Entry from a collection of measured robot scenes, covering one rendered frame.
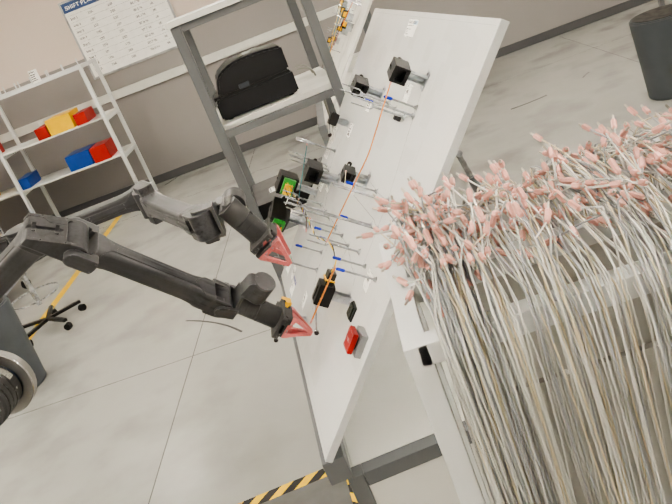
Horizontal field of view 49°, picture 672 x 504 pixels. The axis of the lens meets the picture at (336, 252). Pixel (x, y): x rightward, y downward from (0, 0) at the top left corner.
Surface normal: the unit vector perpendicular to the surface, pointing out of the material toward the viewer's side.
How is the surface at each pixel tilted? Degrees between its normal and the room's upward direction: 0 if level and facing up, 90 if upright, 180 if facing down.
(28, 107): 90
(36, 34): 90
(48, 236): 48
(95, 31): 90
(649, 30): 94
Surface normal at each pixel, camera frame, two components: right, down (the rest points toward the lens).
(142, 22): 0.03, 0.37
